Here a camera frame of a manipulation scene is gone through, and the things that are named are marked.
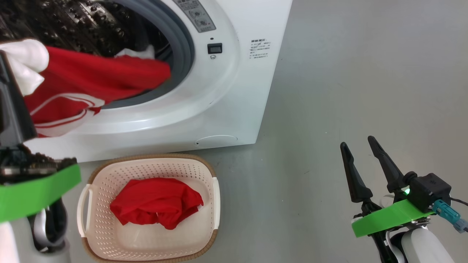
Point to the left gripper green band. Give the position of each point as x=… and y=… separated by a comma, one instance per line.
x=33, y=190

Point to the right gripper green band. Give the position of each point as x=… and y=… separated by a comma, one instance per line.
x=391, y=217

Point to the red garment with white stripes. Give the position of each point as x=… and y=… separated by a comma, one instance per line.
x=91, y=76

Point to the plain red garment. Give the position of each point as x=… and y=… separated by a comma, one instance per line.
x=153, y=201

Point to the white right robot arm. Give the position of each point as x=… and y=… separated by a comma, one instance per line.
x=424, y=248

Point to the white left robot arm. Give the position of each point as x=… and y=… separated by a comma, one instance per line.
x=22, y=241

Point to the steel washer drum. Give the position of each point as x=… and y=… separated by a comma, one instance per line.
x=73, y=22

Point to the cream laundry basket brown rim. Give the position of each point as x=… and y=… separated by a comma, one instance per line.
x=102, y=226

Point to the white front-load washing machine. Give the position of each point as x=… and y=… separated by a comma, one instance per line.
x=237, y=91

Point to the grey rubber door gasket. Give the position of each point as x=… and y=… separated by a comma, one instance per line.
x=182, y=54

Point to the round white filter cover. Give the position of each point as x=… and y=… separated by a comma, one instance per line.
x=215, y=141

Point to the grey warning sticker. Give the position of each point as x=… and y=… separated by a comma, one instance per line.
x=197, y=16

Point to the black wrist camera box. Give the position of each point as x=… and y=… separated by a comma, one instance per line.
x=427, y=190

